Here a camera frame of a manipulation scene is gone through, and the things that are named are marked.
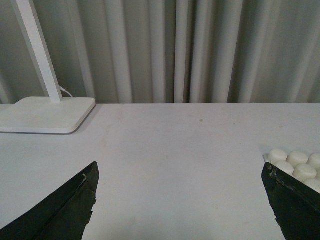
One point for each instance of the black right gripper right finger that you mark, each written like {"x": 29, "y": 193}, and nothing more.
{"x": 296, "y": 206}

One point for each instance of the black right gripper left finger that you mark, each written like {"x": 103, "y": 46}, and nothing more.
{"x": 63, "y": 215}

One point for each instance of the white desk lamp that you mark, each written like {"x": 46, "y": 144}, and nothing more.
{"x": 53, "y": 114}

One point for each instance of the grey pleated curtain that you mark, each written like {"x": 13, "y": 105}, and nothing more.
{"x": 184, "y": 51}

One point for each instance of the white studded base plate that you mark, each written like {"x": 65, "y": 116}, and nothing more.
{"x": 298, "y": 165}

